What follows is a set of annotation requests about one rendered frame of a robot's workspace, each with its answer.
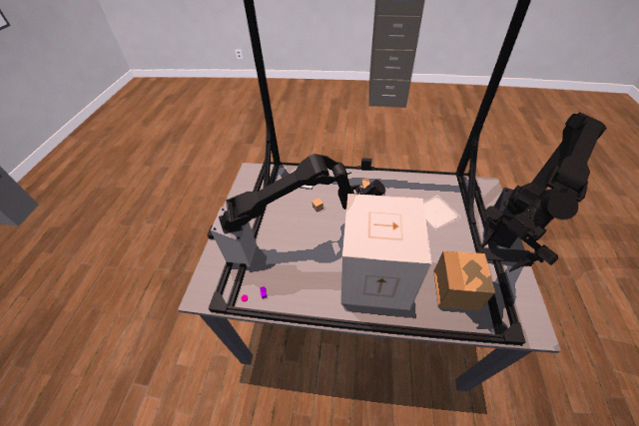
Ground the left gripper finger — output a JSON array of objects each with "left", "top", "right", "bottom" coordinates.
[
  {"left": 509, "top": 252, "right": 543, "bottom": 271},
  {"left": 481, "top": 218, "right": 500, "bottom": 248}
]

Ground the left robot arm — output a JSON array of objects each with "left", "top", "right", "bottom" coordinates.
[{"left": 503, "top": 112, "right": 607, "bottom": 241}]

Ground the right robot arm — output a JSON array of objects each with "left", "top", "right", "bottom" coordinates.
[{"left": 219, "top": 154, "right": 385, "bottom": 233}]

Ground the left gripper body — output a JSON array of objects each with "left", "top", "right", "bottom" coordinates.
[{"left": 484, "top": 205, "right": 558, "bottom": 265}]

